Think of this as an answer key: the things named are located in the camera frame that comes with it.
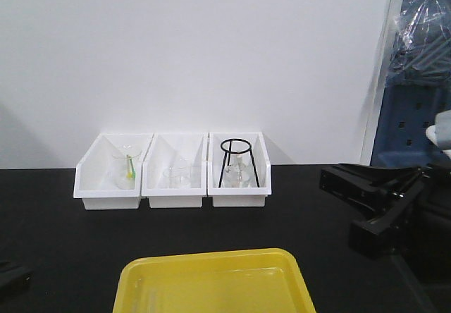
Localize yellow plastic tray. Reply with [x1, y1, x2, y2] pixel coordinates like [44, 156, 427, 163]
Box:
[113, 248, 316, 312]

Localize white right storage bin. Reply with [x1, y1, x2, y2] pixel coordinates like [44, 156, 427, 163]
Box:
[207, 132, 272, 208]

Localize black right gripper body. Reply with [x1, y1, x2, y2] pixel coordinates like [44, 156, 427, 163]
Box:
[389, 166, 450, 289]

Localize clear glass beakers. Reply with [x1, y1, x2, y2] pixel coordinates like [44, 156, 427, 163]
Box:
[162, 157, 202, 189]

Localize grey pegboard drying rack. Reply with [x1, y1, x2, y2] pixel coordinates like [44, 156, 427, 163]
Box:
[370, 0, 450, 167]

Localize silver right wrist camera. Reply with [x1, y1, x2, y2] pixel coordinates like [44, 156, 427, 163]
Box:
[426, 110, 451, 151]

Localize clear plastic bag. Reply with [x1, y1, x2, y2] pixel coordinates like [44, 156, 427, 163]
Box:
[388, 0, 450, 87]

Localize black wire tripod stand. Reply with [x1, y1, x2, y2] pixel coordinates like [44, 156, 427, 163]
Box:
[218, 138, 260, 188]

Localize white left storage bin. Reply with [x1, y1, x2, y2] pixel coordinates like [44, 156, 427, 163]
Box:
[73, 133, 154, 210]

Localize white storage bin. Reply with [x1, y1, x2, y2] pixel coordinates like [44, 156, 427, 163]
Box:
[141, 133, 208, 209]
[73, 133, 154, 210]
[207, 132, 272, 208]

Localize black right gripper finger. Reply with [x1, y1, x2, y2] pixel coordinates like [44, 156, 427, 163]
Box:
[319, 164, 422, 209]
[348, 177, 429, 257]

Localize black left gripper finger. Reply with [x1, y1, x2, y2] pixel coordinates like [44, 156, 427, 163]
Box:
[1, 260, 32, 292]

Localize white middle storage bin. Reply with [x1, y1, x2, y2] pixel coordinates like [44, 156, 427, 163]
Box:
[141, 133, 208, 209]

